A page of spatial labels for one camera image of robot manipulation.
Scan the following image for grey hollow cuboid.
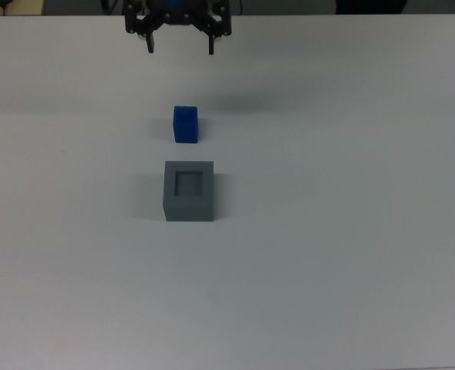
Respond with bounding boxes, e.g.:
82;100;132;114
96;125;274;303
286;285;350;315
161;160;216;223

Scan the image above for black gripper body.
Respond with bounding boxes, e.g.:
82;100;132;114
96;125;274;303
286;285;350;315
142;0;217;27

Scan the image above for blue block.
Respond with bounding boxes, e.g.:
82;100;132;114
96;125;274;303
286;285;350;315
172;105;201;144

